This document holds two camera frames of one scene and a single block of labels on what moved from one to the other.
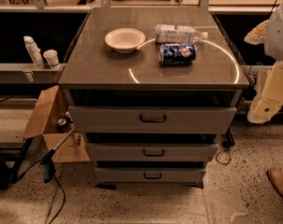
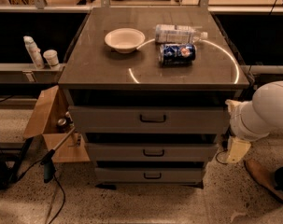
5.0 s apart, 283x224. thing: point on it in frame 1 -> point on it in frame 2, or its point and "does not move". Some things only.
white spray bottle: x=34 y=51 does not move
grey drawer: x=153 y=151 does not move
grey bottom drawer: x=148 y=175 does not move
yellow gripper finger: x=257 y=35 -> x=246 y=125
